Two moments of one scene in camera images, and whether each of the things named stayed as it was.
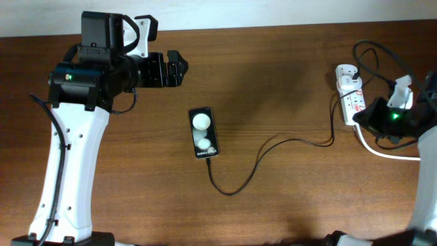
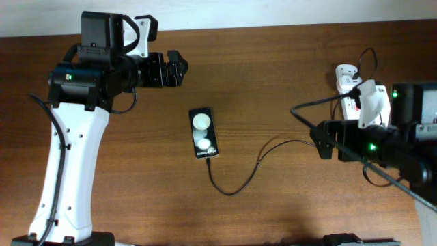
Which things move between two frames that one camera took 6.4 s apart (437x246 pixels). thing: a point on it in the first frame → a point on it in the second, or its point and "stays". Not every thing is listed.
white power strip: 352,101 stays
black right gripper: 366,117 → 328,128
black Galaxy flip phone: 204,137 stays
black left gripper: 157,78 stays
